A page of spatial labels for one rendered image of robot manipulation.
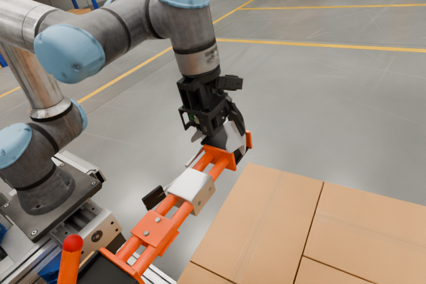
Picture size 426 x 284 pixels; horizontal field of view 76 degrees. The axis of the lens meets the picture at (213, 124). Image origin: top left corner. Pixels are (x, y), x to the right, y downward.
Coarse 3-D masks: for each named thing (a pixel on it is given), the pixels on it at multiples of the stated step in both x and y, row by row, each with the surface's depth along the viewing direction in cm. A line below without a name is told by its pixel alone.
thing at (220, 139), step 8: (216, 136) 61; (224, 136) 61; (248, 136) 61; (208, 144) 60; (216, 144) 59; (224, 144) 58; (248, 144) 62; (216, 152) 58; (224, 152) 56; (232, 152) 56; (216, 160) 60; (232, 160) 56; (232, 168) 58
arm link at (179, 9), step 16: (160, 0) 40; (176, 0) 39; (192, 0) 39; (208, 0) 42; (160, 16) 42; (176, 16) 40; (192, 16) 40; (208, 16) 42; (160, 32) 44; (176, 32) 42; (192, 32) 42; (208, 32) 43; (176, 48) 44; (192, 48) 43
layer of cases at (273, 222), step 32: (256, 192) 132; (288, 192) 129; (320, 192) 126; (352, 192) 122; (224, 224) 121; (256, 224) 118; (288, 224) 115; (320, 224) 113; (352, 224) 110; (384, 224) 108; (416, 224) 106; (192, 256) 112; (224, 256) 109; (256, 256) 107; (288, 256) 105; (320, 256) 102; (352, 256) 100; (384, 256) 98; (416, 256) 97
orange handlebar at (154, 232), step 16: (208, 160) 58; (224, 160) 57; (160, 208) 49; (192, 208) 49; (144, 224) 47; (160, 224) 46; (176, 224) 46; (128, 240) 45; (144, 240) 44; (160, 240) 44; (128, 256) 44; (144, 256) 42; (160, 256) 44; (144, 272) 42
